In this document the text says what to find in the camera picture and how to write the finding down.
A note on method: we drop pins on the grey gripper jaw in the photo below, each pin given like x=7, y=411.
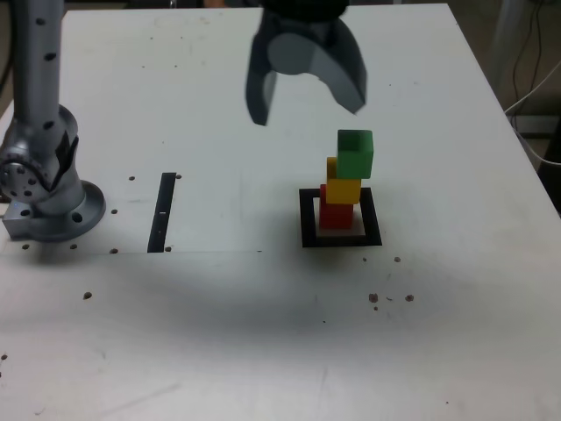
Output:
x=337, y=66
x=258, y=87

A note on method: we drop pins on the green cube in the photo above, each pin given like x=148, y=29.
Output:
x=355, y=158

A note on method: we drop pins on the yellow cube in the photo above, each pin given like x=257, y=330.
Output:
x=344, y=190

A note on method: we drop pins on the red cube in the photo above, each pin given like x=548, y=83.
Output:
x=335, y=217

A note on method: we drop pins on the black tape square outline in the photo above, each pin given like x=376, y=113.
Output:
x=307, y=219

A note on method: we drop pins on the black tape strip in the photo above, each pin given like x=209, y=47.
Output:
x=161, y=210

